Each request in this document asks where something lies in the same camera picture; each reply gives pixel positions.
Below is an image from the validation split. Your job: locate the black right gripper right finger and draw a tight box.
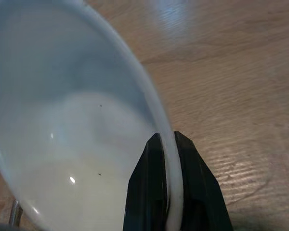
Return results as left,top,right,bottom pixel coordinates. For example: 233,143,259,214
174,130,234,231

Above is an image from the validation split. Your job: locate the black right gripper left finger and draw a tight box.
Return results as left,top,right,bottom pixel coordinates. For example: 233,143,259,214
122,132,170,231

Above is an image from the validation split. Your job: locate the white round plate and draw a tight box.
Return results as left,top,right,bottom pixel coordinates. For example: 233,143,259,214
0,0,184,231

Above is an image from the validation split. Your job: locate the silver metal rod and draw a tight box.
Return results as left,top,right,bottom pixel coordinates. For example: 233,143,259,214
11,201,23,229

